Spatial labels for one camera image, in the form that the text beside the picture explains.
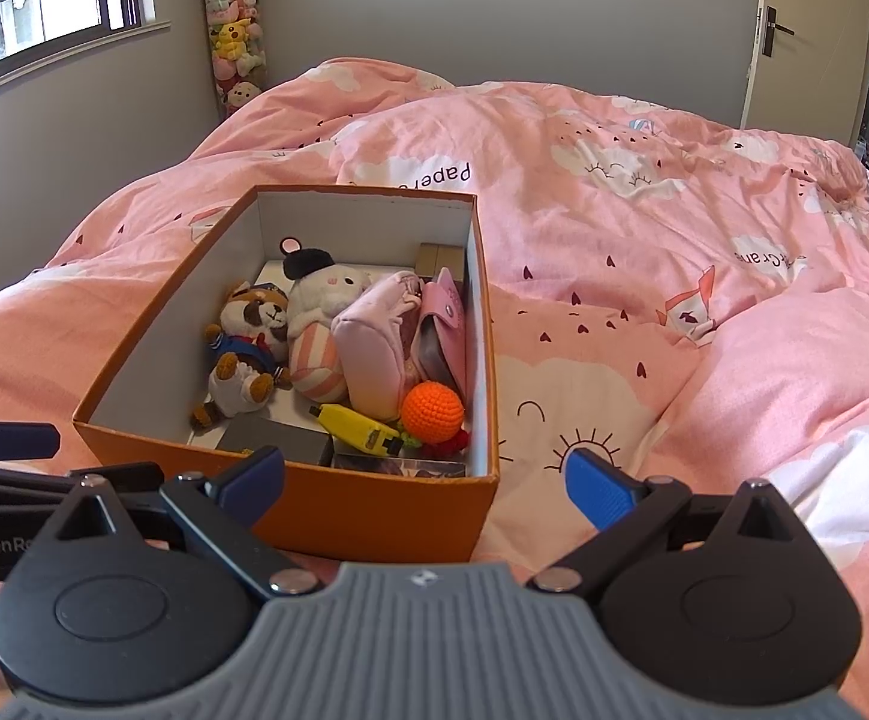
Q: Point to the small tan box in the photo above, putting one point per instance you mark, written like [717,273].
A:
[438,259]

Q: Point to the white plush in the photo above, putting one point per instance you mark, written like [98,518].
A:
[322,292]

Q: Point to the dark grey box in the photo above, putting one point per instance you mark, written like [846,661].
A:
[277,441]

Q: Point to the orange crochet toy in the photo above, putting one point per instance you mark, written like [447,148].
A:
[432,409]

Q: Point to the pink cloud print duvet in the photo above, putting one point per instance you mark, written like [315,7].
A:
[629,240]

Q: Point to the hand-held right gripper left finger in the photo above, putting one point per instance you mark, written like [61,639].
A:
[254,480]

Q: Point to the white door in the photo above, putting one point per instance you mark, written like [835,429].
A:
[816,52]

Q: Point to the clear tube of plush toys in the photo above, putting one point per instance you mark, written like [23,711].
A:
[233,30]

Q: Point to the yellow toy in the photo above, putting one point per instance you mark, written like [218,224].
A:
[355,427]

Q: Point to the orange cardboard box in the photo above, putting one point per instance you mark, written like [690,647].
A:
[389,517]

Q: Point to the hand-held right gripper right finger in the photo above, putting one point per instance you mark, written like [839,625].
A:
[595,491]

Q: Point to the red panda sailor plush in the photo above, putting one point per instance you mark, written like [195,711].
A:
[250,315]

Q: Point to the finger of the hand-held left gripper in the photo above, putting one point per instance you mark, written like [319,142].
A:
[14,487]
[14,440]

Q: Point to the pink fabric pouch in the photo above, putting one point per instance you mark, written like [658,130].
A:
[370,345]

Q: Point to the pink snap wallet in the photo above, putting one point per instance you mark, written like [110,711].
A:
[445,315]

